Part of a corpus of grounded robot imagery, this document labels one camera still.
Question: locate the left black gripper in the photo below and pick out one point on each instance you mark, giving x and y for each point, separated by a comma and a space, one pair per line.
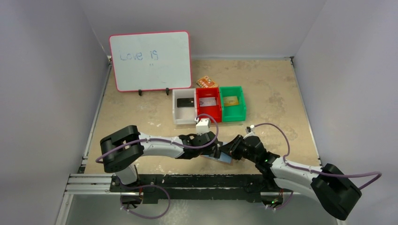
214, 147

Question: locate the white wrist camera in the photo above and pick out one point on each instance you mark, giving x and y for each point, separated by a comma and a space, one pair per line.
250, 131
203, 126

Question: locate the green plastic bin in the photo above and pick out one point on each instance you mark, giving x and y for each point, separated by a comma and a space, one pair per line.
237, 112

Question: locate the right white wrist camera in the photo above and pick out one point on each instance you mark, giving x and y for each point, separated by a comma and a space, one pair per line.
250, 131

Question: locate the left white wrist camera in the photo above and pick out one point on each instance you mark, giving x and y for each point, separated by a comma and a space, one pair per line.
203, 126

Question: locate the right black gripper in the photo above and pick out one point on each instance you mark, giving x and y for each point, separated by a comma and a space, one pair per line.
237, 147

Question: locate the white plastic bin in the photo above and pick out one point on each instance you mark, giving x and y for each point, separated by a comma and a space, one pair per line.
184, 116

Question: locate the orange spiral notebook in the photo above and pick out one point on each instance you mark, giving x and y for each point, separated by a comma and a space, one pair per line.
206, 82

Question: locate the gold credit card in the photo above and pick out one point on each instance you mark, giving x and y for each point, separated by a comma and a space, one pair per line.
230, 101

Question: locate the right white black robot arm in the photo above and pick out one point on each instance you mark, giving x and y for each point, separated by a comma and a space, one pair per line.
327, 185

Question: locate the silver credit card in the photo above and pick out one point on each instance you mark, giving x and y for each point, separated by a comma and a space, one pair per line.
207, 101

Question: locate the red plastic bin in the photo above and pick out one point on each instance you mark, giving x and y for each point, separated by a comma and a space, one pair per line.
214, 111

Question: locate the pink framed whiteboard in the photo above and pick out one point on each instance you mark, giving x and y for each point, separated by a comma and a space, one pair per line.
151, 61

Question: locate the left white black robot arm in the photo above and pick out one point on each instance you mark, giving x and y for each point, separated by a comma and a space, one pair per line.
120, 150

